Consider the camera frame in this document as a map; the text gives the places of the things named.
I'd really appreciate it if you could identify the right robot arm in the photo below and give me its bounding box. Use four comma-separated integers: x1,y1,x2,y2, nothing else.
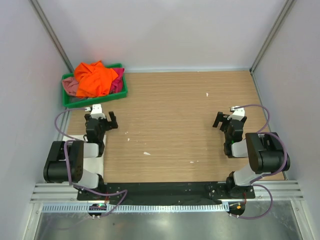
212,109,291,198

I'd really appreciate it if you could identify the aluminium corner post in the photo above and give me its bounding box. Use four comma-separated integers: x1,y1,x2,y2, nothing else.
249,0,296,75
29,0,74,73

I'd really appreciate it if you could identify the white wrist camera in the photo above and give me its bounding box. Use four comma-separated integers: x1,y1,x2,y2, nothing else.
84,104,106,119
227,106,245,121

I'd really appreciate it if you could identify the white slotted cable duct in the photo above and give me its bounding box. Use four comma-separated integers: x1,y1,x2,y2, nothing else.
42,202,229,214

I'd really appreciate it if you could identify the aluminium front rail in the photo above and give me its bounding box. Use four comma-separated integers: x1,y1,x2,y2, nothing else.
30,180,304,206

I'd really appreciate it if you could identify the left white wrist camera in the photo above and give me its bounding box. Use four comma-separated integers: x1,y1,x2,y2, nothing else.
84,104,106,119

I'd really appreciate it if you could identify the left aluminium corner post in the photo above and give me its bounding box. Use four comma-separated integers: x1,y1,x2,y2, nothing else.
29,0,74,73

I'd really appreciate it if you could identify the magenta t shirt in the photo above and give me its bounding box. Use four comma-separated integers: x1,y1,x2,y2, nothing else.
109,68,125,94

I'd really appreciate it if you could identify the folded white t shirt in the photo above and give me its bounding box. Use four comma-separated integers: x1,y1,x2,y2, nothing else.
62,135,105,183

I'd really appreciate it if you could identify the green plastic bin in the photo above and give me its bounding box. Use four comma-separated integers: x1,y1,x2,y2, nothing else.
61,63,128,108

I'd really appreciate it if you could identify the right aluminium corner post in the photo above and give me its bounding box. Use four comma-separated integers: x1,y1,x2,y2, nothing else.
249,0,296,75

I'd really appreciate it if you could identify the dusty pink t shirt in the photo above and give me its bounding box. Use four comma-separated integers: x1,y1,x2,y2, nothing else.
62,76,79,97

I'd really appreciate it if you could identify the orange t shirt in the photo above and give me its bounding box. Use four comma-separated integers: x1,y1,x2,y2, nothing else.
73,61,119,98

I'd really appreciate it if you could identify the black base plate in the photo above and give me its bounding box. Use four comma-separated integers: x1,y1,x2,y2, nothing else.
76,181,256,206

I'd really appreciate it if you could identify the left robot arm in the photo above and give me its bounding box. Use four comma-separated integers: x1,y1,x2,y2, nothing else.
43,110,118,200

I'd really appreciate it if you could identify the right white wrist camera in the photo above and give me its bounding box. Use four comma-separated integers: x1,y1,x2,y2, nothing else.
227,106,245,121

